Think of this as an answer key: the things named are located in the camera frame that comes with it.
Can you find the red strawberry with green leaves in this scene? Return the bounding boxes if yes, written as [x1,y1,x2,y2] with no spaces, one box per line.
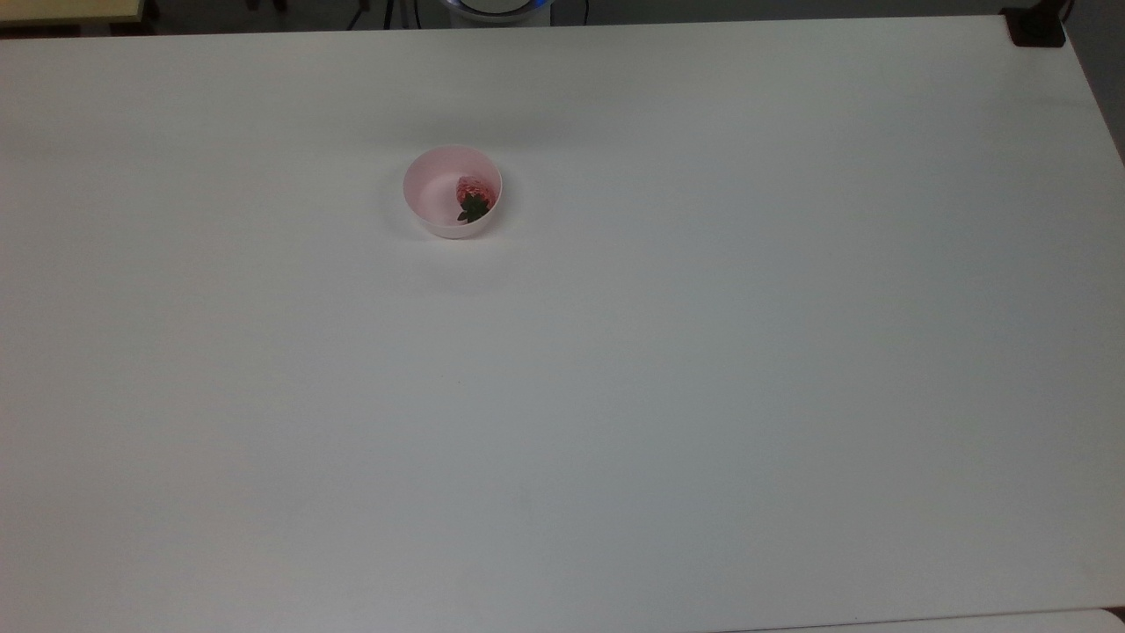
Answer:
[455,175,495,224]

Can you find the pink plastic bowl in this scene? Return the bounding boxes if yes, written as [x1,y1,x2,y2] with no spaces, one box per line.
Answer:
[403,145,504,240]

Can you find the black tripod legs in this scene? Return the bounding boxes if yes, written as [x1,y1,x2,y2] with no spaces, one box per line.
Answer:
[346,0,398,32]

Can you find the white adjoining table edge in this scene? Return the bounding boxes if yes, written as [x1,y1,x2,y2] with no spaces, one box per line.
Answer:
[721,607,1125,633]

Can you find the black table clamp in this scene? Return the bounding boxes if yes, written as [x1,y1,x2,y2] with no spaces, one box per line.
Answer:
[1000,4,1070,49]

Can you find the yellow wooden board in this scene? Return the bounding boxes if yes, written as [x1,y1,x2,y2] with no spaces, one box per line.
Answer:
[0,0,147,27]

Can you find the white robot base blue ring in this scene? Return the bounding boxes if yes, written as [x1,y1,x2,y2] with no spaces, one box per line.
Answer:
[442,0,552,28]

